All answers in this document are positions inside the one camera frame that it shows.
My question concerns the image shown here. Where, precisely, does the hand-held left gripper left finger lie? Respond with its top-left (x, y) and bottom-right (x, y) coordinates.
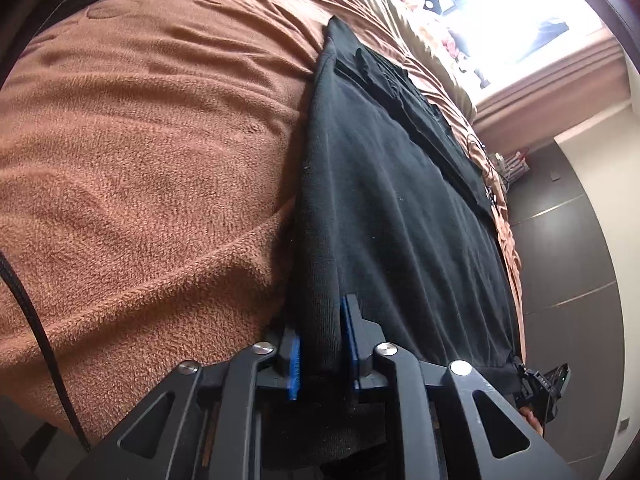
top-left (65, 330), bottom-right (302, 480)

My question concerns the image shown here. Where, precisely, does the black t-shirt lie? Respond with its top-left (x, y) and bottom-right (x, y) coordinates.
top-left (292, 15), bottom-right (526, 466)

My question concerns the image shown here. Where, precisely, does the pink curtain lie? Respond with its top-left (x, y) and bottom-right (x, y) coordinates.
top-left (472, 25), bottom-right (628, 153)

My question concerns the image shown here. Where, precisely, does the black cable coil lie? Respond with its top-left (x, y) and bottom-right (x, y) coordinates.
top-left (462, 127), bottom-right (490, 162)

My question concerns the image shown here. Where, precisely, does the brown fleece blanket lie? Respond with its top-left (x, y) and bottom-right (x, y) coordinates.
top-left (0, 0), bottom-right (526, 453)

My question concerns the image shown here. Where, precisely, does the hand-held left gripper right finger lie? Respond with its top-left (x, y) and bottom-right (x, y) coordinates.
top-left (341, 295), bottom-right (581, 480)

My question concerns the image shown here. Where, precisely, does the person's right hand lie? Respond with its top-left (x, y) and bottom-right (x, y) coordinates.
top-left (519, 406), bottom-right (547, 437)

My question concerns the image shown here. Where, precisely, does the black braided cable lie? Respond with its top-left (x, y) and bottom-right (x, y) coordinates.
top-left (0, 252), bottom-right (93, 453)

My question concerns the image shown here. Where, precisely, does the floral printed bedding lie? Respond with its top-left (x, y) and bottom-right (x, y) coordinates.
top-left (370, 0), bottom-right (488, 88)

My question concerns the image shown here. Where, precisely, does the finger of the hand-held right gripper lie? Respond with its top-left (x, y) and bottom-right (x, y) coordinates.
top-left (511, 354), bottom-right (532, 386)

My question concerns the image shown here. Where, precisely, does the small storage rack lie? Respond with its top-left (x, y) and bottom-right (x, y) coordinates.
top-left (491, 146), bottom-right (532, 188)

